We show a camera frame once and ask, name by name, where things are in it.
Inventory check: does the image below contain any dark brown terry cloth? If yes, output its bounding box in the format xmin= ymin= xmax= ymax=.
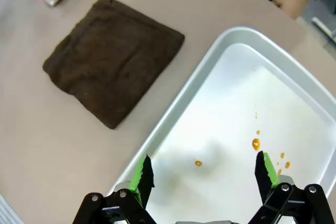
xmin=42 ymin=0 xmax=185 ymax=130

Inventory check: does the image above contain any large orange sauce drop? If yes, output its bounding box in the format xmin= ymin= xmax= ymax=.
xmin=251 ymin=138 xmax=262 ymax=152

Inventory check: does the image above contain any silver metal tray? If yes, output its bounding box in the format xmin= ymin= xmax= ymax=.
xmin=107 ymin=26 xmax=336 ymax=224

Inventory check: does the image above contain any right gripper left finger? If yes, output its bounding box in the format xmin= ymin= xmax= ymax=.
xmin=72 ymin=154 xmax=156 ymax=224

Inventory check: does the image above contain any grey metal frame bar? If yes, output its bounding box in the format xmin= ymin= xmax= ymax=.
xmin=311 ymin=16 xmax=336 ymax=39

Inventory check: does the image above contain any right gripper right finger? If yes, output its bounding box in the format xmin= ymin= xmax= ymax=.
xmin=248 ymin=151 xmax=336 ymax=224

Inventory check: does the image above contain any grey ribbed base plate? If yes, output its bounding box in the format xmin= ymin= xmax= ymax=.
xmin=0 ymin=194 xmax=25 ymax=224

